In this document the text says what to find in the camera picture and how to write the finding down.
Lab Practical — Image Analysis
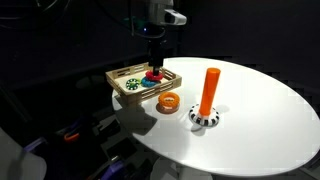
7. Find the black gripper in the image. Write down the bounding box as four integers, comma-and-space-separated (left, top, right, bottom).
145, 21, 168, 77

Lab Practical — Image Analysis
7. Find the orange ribbed ring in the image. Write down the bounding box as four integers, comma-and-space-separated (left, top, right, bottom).
157, 91, 181, 109

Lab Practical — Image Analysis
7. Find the slatted wooden tray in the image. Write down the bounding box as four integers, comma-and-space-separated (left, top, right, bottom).
105, 61, 183, 106

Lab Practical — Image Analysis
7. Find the orange peg with striped base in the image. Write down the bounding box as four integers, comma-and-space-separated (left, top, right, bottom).
188, 67, 222, 128

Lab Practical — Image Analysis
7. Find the white rounded object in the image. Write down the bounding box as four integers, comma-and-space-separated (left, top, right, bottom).
0, 127, 48, 180

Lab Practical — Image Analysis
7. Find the red ring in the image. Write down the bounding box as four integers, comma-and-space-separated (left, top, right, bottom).
144, 68, 165, 82

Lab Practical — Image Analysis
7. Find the blue ring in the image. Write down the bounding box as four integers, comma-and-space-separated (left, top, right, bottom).
140, 76, 162, 89

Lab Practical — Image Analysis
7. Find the green and white ring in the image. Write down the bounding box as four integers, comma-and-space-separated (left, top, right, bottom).
125, 77, 142, 91

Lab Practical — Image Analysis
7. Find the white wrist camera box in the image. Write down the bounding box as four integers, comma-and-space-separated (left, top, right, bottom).
164, 9, 188, 27

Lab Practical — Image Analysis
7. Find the white table pedestal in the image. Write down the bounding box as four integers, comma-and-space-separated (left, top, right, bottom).
149, 157, 214, 180

